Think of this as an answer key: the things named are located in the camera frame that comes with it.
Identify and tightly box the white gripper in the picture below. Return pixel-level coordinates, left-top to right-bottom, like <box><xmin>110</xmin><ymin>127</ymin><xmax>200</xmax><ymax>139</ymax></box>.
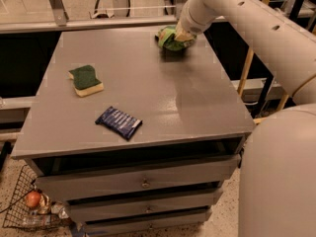
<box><xmin>174</xmin><ymin>0</ymin><xmax>219</xmax><ymax>41</ymax></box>

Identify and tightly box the green rice chip bag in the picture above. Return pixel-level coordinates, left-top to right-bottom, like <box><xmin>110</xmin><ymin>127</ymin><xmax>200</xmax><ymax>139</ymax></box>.
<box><xmin>155</xmin><ymin>26</ymin><xmax>196</xmax><ymax>51</ymax></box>

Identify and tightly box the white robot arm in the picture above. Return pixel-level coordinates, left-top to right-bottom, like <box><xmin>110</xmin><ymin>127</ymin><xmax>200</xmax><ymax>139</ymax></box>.
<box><xmin>177</xmin><ymin>0</ymin><xmax>316</xmax><ymax>237</ymax></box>

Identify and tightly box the green and yellow sponge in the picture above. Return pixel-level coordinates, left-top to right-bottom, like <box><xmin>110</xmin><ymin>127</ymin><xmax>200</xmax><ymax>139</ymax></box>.
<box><xmin>68</xmin><ymin>65</ymin><xmax>104</xmax><ymax>97</ymax></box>

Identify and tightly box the blue snack bar wrapper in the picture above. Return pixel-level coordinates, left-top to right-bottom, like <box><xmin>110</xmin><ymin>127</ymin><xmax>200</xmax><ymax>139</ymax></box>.
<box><xmin>95</xmin><ymin>107</ymin><xmax>142</xmax><ymax>140</ymax></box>

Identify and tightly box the grey drawer cabinet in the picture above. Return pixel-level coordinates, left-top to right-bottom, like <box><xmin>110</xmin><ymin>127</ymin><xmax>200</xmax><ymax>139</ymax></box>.
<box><xmin>12</xmin><ymin>27</ymin><xmax>254</xmax><ymax>237</ymax></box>

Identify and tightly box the top grey drawer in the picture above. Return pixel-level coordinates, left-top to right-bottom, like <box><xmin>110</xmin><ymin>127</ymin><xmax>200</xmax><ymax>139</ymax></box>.
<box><xmin>36</xmin><ymin>155</ymin><xmax>240</xmax><ymax>201</ymax></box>

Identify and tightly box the grey drawer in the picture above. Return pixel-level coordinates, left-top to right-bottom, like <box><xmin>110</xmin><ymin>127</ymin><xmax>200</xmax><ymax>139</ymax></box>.
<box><xmin>67</xmin><ymin>188</ymin><xmax>223</xmax><ymax>222</ymax></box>
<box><xmin>36</xmin><ymin>155</ymin><xmax>240</xmax><ymax>201</ymax></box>
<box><xmin>84</xmin><ymin>207</ymin><xmax>211</xmax><ymax>237</ymax></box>

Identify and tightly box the bottom grey drawer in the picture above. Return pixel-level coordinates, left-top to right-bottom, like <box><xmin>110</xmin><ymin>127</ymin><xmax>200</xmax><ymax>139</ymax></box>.
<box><xmin>84</xmin><ymin>207</ymin><xmax>211</xmax><ymax>237</ymax></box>

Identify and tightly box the middle grey drawer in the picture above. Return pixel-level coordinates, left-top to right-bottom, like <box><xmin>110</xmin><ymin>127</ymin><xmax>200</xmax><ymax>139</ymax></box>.
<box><xmin>67</xmin><ymin>188</ymin><xmax>223</xmax><ymax>222</ymax></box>

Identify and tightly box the red apple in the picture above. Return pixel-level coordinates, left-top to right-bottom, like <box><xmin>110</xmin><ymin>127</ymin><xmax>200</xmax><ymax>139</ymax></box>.
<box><xmin>25</xmin><ymin>191</ymin><xmax>41</xmax><ymax>208</ymax></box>

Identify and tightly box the clear plastic bottle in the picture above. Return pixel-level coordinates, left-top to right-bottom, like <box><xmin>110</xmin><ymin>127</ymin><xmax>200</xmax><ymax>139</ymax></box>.
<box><xmin>22</xmin><ymin>215</ymin><xmax>51</xmax><ymax>227</ymax></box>

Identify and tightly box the grey metal rail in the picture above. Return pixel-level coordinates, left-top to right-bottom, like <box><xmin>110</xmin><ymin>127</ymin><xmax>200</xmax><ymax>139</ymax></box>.
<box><xmin>0</xmin><ymin>7</ymin><xmax>316</xmax><ymax>35</ymax></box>

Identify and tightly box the yellow wooden frame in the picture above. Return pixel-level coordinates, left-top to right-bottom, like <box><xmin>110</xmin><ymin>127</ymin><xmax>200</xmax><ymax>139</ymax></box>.
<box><xmin>237</xmin><ymin>0</ymin><xmax>289</xmax><ymax>123</ymax></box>

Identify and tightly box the metal bracket left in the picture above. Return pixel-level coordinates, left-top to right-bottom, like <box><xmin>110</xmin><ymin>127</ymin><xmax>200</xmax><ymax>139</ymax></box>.
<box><xmin>48</xmin><ymin>0</ymin><xmax>68</xmax><ymax>26</ymax></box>

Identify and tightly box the black wire basket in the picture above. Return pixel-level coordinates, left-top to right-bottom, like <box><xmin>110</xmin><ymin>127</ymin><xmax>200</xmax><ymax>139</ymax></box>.
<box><xmin>3</xmin><ymin>165</ymin><xmax>72</xmax><ymax>232</ymax></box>

